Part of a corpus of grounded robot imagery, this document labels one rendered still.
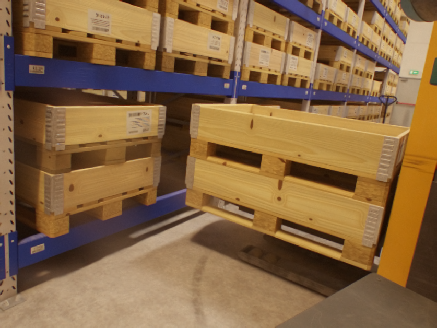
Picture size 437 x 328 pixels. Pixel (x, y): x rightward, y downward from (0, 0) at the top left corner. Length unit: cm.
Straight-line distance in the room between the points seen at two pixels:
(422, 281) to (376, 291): 125
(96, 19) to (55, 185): 87
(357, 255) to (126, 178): 138
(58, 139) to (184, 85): 103
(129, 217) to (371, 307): 193
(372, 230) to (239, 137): 86
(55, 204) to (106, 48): 86
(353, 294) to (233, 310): 138
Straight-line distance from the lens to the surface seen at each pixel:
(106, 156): 209
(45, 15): 184
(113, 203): 221
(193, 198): 234
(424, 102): 183
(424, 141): 183
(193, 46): 258
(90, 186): 206
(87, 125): 196
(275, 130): 196
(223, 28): 296
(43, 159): 196
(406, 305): 70
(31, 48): 181
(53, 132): 185
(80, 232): 218
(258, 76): 349
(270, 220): 207
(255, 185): 206
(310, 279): 226
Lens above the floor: 117
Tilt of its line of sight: 12 degrees down
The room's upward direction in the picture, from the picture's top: 6 degrees clockwise
